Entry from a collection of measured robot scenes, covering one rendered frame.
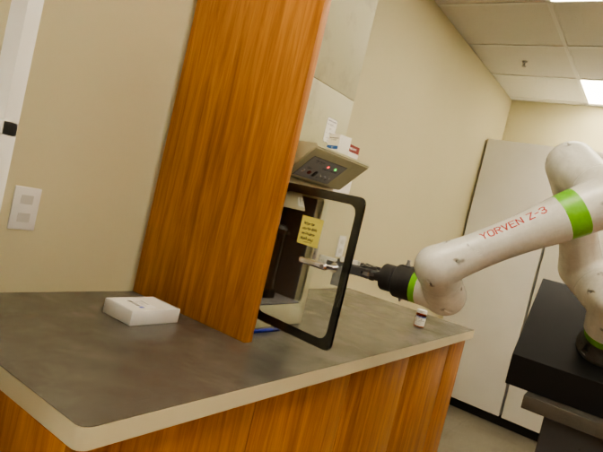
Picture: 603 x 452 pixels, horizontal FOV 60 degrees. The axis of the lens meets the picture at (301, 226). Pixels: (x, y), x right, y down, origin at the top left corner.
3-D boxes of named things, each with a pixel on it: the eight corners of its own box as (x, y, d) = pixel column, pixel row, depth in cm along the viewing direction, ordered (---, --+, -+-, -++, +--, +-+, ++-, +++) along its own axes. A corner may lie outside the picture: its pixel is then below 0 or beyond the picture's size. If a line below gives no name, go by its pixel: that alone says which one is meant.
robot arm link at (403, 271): (403, 305, 138) (416, 304, 145) (414, 262, 137) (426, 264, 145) (382, 299, 141) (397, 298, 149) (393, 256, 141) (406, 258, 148)
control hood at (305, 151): (275, 171, 149) (284, 137, 149) (333, 188, 176) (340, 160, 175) (308, 178, 143) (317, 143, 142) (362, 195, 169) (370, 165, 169)
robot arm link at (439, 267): (572, 250, 124) (547, 218, 132) (573, 220, 116) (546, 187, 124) (428, 305, 128) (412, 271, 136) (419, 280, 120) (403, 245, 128)
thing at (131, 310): (101, 311, 138) (105, 297, 138) (150, 309, 151) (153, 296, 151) (129, 326, 131) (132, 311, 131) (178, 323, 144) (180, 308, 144)
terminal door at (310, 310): (250, 315, 151) (282, 180, 149) (330, 352, 131) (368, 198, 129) (249, 315, 151) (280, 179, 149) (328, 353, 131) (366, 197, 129)
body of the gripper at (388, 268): (405, 266, 148) (376, 258, 153) (392, 265, 141) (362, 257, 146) (398, 292, 148) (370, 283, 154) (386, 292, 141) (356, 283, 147)
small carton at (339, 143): (325, 152, 162) (329, 133, 162) (336, 156, 165) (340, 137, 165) (336, 153, 158) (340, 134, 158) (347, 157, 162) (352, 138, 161)
